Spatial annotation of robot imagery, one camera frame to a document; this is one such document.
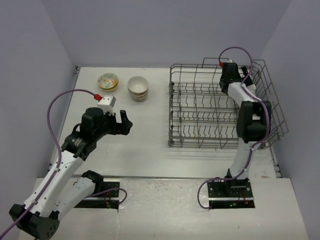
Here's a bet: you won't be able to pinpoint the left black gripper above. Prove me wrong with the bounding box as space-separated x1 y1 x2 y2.
93 109 132 140

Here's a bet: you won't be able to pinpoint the beige bowl brown pattern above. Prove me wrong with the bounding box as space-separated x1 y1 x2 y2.
131 96 147 102

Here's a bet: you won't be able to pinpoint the beige bowl white flower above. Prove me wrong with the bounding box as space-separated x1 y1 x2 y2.
129 91 148 99

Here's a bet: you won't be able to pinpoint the yellow patterned bowl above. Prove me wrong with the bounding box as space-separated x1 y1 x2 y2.
98 81 119 92

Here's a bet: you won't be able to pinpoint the beige bowl orange flower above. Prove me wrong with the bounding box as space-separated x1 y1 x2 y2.
127 76 149 94

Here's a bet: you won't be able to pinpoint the white bowl green leaves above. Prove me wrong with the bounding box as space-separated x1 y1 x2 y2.
97 73 119 85

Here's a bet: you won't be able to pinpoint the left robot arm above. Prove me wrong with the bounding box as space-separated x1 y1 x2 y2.
9 107 133 240

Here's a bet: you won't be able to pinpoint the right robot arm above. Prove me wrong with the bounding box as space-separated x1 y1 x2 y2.
215 60 272 197

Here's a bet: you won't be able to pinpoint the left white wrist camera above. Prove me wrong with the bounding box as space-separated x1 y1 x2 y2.
97 95 116 116

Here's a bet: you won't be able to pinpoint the grey wire dish rack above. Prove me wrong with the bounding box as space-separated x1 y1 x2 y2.
168 57 289 149

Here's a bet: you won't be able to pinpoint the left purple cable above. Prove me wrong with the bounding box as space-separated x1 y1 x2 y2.
0 89 102 240

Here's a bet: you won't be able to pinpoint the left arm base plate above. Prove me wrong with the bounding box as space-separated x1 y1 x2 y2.
74 190 120 210

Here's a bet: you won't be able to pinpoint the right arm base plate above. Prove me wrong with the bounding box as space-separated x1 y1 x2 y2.
207 178 255 210

